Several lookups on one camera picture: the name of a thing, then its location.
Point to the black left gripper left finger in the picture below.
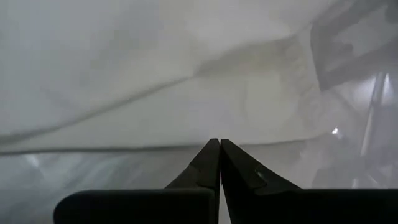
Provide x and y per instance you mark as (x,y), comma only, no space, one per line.
(206,171)

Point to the plain white t-shirt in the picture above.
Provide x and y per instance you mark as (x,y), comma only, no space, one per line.
(155,93)

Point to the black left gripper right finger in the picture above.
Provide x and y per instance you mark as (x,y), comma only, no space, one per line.
(239,174)

